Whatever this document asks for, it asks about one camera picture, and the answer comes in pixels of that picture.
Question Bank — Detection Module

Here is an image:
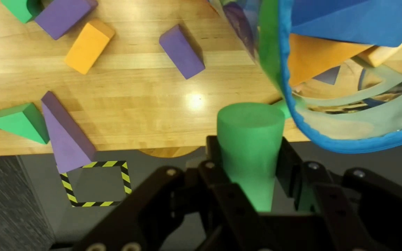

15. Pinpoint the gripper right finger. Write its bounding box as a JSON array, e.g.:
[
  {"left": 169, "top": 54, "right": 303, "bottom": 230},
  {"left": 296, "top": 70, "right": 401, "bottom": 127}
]
[{"left": 274, "top": 137, "right": 402, "bottom": 251}]

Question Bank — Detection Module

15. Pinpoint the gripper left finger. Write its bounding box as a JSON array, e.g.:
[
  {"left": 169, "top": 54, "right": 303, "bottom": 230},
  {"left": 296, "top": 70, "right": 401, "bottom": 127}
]
[{"left": 71, "top": 135, "right": 257, "bottom": 251}]

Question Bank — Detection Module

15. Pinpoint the green foam cylinder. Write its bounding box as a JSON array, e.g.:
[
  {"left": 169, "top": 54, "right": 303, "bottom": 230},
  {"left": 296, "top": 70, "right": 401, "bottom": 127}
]
[{"left": 216, "top": 102, "right": 286, "bottom": 213}]

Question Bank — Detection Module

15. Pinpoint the clear bag with blue trim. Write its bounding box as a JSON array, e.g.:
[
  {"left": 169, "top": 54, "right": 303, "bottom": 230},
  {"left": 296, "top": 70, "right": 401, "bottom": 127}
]
[{"left": 208, "top": 0, "right": 402, "bottom": 154}]

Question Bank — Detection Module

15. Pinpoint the black and yellow tape square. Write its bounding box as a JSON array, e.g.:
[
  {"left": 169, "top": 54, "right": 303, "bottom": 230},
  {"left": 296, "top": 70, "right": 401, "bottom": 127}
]
[{"left": 60, "top": 160, "right": 133, "bottom": 208}]

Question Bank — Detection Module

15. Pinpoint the purple foam triangular prism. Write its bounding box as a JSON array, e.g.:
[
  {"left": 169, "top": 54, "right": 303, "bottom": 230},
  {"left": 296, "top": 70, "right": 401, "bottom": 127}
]
[{"left": 41, "top": 91, "right": 97, "bottom": 174}]

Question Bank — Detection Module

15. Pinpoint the orange foam triangular block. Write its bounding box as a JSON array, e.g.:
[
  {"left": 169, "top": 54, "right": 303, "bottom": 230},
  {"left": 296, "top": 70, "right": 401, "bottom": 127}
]
[{"left": 288, "top": 33, "right": 374, "bottom": 87}]

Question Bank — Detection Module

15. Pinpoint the purple foam rectangular block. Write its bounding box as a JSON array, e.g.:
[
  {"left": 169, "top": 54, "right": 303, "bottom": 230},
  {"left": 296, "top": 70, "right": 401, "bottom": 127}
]
[{"left": 159, "top": 24, "right": 206, "bottom": 80}]

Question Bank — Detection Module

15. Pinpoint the yellow foam block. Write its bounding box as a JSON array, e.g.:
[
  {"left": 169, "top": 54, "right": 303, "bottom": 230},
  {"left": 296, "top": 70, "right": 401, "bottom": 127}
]
[{"left": 357, "top": 21, "right": 402, "bottom": 68}]

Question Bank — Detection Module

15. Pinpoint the blue foam block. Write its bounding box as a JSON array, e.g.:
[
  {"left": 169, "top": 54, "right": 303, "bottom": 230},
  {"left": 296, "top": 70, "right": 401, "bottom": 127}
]
[{"left": 290, "top": 0, "right": 402, "bottom": 48}]

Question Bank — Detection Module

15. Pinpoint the orange foam rectangular block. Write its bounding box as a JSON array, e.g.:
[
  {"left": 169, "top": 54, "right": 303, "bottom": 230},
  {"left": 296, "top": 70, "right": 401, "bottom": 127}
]
[{"left": 64, "top": 18, "right": 116, "bottom": 75}]

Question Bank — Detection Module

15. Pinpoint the green foam triangular prism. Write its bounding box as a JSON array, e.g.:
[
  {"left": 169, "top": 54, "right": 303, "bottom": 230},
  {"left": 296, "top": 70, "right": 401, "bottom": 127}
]
[{"left": 0, "top": 102, "right": 50, "bottom": 145}]

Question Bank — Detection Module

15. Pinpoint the large purple foam block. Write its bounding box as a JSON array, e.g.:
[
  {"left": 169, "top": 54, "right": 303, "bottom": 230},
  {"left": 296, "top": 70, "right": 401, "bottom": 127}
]
[{"left": 35, "top": 0, "right": 98, "bottom": 40}]

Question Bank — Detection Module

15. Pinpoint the green foam arch block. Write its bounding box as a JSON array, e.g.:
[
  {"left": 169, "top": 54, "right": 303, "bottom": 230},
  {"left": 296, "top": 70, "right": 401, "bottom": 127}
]
[{"left": 0, "top": 0, "right": 44, "bottom": 24}]

